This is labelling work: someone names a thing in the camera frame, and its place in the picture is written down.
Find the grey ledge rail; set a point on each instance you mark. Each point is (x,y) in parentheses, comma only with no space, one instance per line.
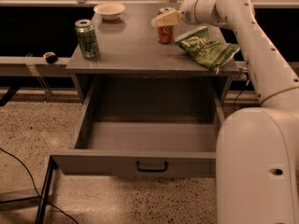
(32,66)

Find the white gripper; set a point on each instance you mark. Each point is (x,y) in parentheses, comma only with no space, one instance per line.
(189,12)

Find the grey open top drawer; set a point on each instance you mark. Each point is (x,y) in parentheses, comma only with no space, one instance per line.
(146,119)

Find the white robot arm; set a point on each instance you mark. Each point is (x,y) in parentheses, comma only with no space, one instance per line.
(257,150)

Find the black drawer handle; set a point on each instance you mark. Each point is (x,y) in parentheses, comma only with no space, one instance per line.
(151,167)

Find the grey metal cabinet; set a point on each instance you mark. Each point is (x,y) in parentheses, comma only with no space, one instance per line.
(129,48)

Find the green chip bag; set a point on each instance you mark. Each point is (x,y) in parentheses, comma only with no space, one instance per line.
(210,54)

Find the red coke can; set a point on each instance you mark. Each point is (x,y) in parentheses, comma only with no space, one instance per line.
(165,33)

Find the small black round object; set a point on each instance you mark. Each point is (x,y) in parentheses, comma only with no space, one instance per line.
(50,57)

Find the green soda can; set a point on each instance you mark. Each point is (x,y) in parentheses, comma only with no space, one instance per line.
(87,40)

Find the white paper bowl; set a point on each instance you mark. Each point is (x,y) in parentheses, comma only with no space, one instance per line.
(109,11)

